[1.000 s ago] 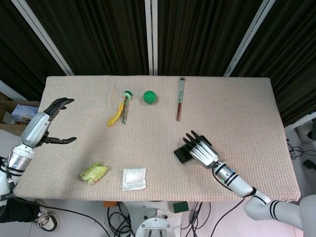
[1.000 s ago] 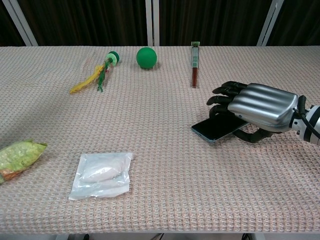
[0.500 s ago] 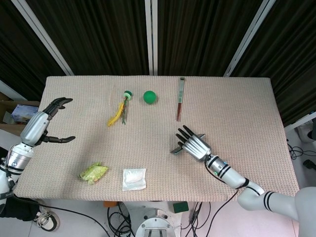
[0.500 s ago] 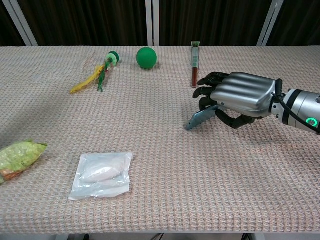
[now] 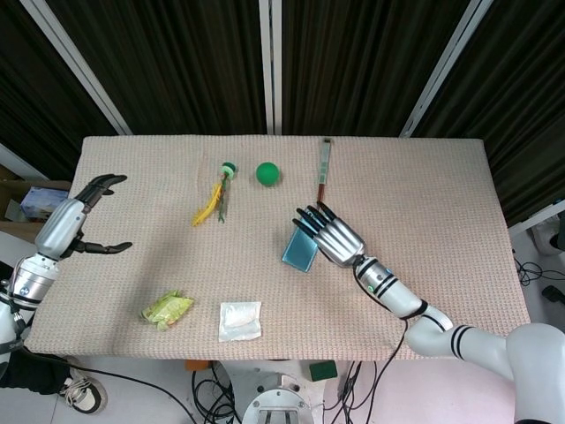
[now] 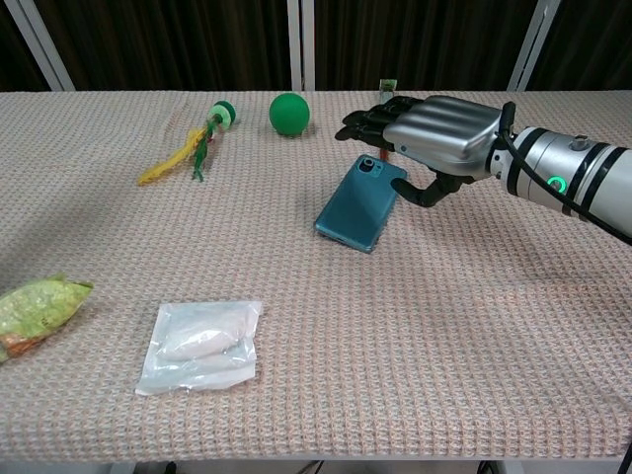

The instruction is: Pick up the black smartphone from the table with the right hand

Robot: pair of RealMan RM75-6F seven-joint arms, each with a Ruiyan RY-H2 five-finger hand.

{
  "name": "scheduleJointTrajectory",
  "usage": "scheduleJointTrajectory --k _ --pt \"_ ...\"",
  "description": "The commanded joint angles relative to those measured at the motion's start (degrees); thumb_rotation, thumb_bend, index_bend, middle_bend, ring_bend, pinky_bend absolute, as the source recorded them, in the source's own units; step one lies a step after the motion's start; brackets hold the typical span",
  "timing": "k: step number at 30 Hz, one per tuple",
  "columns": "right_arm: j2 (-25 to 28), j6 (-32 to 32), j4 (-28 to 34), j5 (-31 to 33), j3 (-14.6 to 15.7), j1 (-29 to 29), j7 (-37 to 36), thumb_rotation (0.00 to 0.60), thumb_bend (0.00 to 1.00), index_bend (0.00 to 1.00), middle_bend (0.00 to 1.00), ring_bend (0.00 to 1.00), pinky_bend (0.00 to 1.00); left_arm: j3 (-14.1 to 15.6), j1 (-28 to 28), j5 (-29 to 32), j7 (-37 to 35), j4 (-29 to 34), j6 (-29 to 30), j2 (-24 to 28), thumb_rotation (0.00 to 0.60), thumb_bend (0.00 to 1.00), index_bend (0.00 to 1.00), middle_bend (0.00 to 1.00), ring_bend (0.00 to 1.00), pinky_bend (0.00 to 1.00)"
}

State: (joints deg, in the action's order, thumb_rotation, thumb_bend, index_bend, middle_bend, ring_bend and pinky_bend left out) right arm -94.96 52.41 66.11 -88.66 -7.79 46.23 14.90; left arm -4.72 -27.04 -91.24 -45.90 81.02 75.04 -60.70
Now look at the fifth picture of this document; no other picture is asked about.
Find green yellow feather shuttlecock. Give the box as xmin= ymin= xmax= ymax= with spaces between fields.
xmin=191 ymin=162 xmax=239 ymax=228

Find white machine with cables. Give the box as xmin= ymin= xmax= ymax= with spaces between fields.
xmin=507 ymin=203 xmax=565 ymax=310

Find cardboard box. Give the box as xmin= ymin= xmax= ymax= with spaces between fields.
xmin=0 ymin=178 xmax=72 ymax=242

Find black floor cable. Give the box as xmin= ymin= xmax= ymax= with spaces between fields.
xmin=21 ymin=348 xmax=200 ymax=424

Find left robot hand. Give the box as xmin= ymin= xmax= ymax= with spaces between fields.
xmin=34 ymin=174 xmax=133 ymax=261

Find white metal post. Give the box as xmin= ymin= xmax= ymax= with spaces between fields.
xmin=257 ymin=0 xmax=283 ymax=136
xmin=28 ymin=0 xmax=133 ymax=136
xmin=399 ymin=0 xmax=500 ymax=138

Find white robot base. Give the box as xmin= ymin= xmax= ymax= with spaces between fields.
xmin=240 ymin=360 xmax=326 ymax=424

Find beige woven table cloth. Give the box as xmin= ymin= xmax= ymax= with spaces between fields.
xmin=24 ymin=134 xmax=531 ymax=361

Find green snack packet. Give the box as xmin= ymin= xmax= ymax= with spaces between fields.
xmin=140 ymin=289 xmax=196 ymax=333

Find white plastic sachet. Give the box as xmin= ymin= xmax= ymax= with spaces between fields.
xmin=218 ymin=300 xmax=263 ymax=343

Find green block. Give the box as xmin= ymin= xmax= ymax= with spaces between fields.
xmin=309 ymin=360 xmax=337 ymax=382

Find green ball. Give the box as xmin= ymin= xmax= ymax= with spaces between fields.
xmin=255 ymin=162 xmax=282 ymax=188

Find wrapped red chopsticks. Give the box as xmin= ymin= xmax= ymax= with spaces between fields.
xmin=315 ymin=137 xmax=333 ymax=209

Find blue tissue pack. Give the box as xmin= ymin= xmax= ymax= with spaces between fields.
xmin=20 ymin=185 xmax=70 ymax=218

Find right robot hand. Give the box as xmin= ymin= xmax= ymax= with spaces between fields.
xmin=291 ymin=201 xmax=366 ymax=269

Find black white sneaker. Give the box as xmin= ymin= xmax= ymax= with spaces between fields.
xmin=59 ymin=368 xmax=109 ymax=415

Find black smartphone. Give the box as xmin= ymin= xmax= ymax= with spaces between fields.
xmin=282 ymin=209 xmax=325 ymax=274

